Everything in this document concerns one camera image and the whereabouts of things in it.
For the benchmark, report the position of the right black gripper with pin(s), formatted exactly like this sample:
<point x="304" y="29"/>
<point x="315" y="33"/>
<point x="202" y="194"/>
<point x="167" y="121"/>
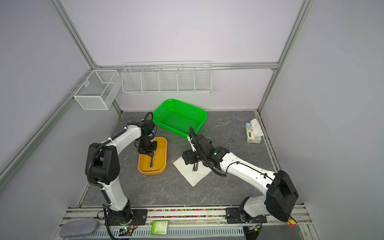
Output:
<point x="191" y="153"/>

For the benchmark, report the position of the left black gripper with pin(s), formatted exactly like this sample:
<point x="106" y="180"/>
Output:
<point x="150" y="152"/>

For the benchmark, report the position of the white paper napkin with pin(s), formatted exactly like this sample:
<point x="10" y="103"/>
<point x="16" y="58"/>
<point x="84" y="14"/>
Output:
<point x="192" y="177"/>

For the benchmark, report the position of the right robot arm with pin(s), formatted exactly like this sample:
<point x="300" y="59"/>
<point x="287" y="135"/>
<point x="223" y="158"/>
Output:
<point x="278" y="193"/>

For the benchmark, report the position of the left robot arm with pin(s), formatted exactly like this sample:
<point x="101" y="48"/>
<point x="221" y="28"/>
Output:
<point x="103" y="165"/>

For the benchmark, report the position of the yellow plastic tray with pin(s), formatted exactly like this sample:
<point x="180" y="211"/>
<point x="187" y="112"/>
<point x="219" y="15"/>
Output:
<point x="157" y="164"/>

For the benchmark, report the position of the green plastic basket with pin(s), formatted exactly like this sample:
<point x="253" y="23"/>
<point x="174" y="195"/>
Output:
<point x="177" y="117"/>

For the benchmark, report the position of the tissue box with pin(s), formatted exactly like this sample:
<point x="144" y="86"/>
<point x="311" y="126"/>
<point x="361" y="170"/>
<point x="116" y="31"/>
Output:
<point x="254" y="132"/>

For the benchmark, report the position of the white mesh box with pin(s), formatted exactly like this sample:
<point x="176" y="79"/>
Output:
<point x="99" y="90"/>

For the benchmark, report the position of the green card box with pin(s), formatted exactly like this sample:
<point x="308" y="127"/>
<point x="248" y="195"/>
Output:
<point x="159" y="228"/>

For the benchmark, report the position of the grey cloth pad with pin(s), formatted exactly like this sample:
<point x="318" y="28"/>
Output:
<point x="78" y="228"/>

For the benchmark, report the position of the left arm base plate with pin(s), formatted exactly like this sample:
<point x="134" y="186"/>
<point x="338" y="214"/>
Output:
<point x="136" y="217"/>

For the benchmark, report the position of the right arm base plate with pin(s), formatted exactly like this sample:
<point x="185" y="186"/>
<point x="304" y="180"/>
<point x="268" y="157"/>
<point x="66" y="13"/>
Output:
<point x="237" y="216"/>

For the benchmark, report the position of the white wire rack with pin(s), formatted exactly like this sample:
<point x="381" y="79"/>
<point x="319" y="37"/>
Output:
<point x="167" y="77"/>

